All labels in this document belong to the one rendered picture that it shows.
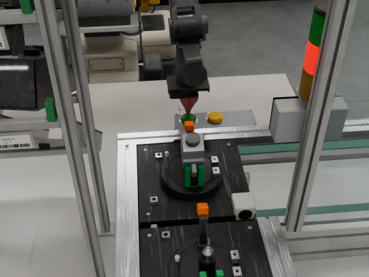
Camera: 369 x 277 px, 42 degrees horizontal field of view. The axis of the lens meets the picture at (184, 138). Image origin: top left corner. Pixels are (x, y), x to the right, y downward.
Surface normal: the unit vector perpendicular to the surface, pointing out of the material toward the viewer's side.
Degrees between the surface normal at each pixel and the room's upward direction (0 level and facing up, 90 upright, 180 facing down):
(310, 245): 90
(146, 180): 0
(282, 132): 90
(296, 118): 90
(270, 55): 0
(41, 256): 0
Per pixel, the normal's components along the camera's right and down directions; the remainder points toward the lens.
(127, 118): 0.00, -0.77
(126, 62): 0.10, 0.74
